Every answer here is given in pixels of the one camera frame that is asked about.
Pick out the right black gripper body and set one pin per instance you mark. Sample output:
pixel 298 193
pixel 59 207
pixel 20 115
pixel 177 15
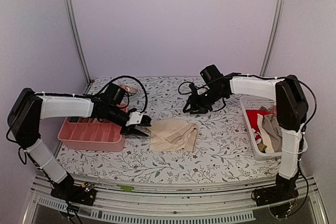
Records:
pixel 206 101

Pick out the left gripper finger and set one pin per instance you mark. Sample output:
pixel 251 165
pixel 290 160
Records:
pixel 125 129
pixel 136 132

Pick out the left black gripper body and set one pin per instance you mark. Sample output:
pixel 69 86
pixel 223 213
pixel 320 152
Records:
pixel 113 114

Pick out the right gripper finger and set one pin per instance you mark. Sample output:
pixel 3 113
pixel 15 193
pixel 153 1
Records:
pixel 188 108
pixel 200 110

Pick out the cream garment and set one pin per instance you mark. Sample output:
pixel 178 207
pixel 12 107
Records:
pixel 171 135

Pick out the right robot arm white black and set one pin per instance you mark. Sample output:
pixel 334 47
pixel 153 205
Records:
pixel 276 108

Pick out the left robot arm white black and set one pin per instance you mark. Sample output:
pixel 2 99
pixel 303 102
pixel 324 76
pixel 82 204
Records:
pixel 32 107

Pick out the small patterned bowl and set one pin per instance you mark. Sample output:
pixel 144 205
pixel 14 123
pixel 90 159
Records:
pixel 131 90

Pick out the floral patterned table mat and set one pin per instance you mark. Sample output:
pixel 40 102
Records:
pixel 223 151

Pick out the white plastic laundry basket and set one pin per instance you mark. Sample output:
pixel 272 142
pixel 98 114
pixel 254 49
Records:
pixel 257 103

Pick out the pink divided organizer box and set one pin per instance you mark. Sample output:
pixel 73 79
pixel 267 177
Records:
pixel 88 134

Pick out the red garment in basket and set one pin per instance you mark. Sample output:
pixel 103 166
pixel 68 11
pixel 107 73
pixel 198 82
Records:
pixel 252 116

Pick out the green tape piece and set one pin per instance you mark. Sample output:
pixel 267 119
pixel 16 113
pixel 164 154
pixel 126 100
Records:
pixel 126 188

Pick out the grey garment in basket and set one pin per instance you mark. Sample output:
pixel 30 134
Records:
pixel 271 126

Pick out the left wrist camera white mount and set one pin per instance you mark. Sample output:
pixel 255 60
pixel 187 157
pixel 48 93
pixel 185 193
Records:
pixel 137 118

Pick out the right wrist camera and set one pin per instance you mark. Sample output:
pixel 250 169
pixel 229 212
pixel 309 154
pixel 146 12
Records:
pixel 193 89

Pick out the aluminium front rail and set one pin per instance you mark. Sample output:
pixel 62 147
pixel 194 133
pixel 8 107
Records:
pixel 227 202

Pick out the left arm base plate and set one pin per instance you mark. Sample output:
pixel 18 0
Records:
pixel 74 193

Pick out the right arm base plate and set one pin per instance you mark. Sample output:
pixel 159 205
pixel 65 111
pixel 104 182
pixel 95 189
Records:
pixel 273 194

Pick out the right aluminium frame post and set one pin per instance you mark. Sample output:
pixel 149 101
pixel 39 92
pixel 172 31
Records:
pixel 272 37

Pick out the aluminium frame post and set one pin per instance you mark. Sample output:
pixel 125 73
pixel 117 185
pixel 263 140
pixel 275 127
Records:
pixel 76 38
pixel 272 37

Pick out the left aluminium frame post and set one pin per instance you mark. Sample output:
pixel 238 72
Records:
pixel 76 38

